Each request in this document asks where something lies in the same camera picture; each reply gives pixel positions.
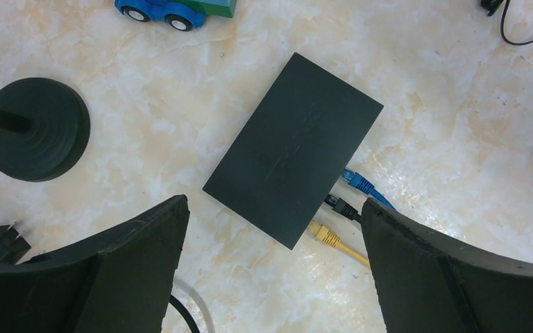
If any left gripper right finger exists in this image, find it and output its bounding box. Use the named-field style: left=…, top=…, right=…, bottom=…
left=361, top=198, right=533, bottom=332

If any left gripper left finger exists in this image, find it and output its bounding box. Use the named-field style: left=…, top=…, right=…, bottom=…
left=0, top=194, right=190, bottom=332

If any black ethernet cable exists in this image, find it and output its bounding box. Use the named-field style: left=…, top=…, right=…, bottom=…
left=323, top=194, right=363, bottom=224

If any blue ethernet cable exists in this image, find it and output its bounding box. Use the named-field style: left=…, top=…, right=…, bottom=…
left=339, top=166, right=396, bottom=212

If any black network switch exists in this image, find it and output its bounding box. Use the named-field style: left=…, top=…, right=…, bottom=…
left=203, top=53, right=383, bottom=249

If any black switch power adapter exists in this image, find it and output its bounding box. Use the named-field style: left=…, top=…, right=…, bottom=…
left=477, top=0, right=533, bottom=46

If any colourful toy block truck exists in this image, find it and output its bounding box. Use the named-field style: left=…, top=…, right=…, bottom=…
left=114, top=0, right=237, bottom=32

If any long black cable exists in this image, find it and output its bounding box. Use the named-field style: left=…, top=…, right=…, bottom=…
left=169, top=295, right=202, bottom=333

